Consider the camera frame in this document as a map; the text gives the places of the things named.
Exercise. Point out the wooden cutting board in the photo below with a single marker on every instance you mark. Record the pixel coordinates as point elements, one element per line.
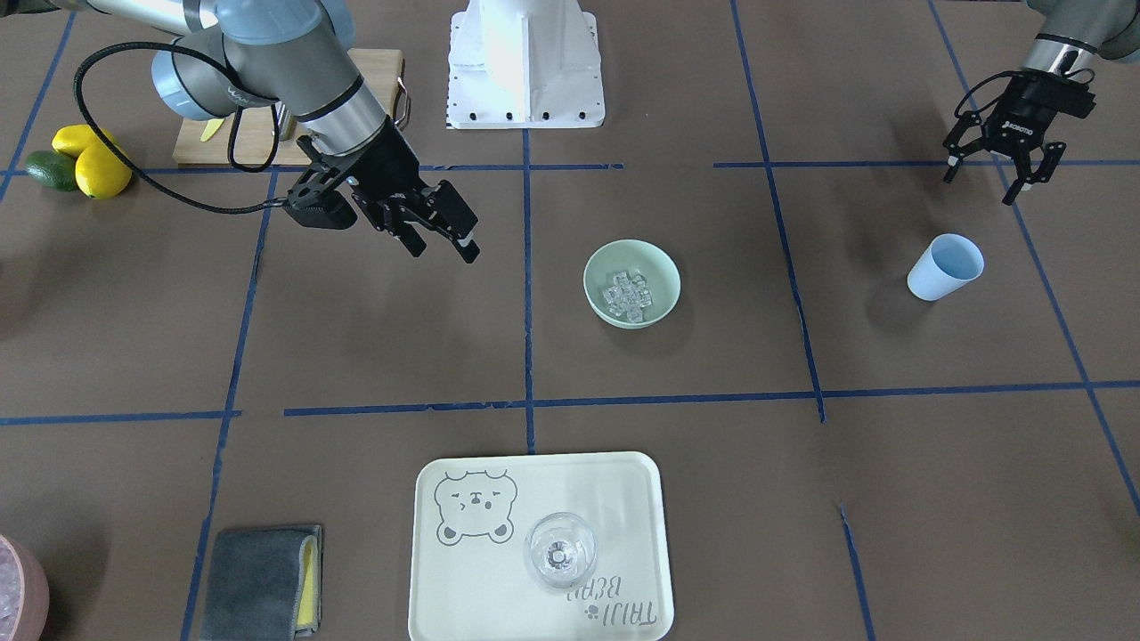
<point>347,129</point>

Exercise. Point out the light blue plastic cup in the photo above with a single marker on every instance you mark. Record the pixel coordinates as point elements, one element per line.
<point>948,263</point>

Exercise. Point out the cream bear tray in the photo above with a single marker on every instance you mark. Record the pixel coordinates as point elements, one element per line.
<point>469,579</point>

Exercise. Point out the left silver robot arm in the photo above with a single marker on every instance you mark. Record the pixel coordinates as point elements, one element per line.
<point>1072,36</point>

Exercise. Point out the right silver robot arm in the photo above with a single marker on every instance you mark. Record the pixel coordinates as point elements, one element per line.
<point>232,56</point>

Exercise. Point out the grey folded cloth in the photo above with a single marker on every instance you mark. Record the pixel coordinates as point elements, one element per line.
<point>265,584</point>

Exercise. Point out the clear wine glass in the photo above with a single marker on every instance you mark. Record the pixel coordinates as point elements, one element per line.
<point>561,551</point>

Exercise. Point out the green lime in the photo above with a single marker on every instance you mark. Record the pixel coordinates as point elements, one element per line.
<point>52,170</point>

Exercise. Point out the yellow plastic knife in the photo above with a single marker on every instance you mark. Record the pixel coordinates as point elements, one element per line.
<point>211,128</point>

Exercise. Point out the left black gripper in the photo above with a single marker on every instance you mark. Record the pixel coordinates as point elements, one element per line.
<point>1021,117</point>

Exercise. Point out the yellow lemon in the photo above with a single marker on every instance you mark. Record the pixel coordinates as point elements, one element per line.
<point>73,141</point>
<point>100,174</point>

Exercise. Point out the yellow lemon upper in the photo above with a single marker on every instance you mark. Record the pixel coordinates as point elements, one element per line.
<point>73,141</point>

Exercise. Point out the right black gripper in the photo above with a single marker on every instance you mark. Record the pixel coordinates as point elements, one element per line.
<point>389,169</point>

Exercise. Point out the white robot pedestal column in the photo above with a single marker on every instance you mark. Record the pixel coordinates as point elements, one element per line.
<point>524,65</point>

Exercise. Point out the pink bowl of ice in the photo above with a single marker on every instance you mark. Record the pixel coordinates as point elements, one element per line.
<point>25,593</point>

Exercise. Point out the green ceramic bowl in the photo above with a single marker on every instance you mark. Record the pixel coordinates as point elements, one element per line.
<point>631,284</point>

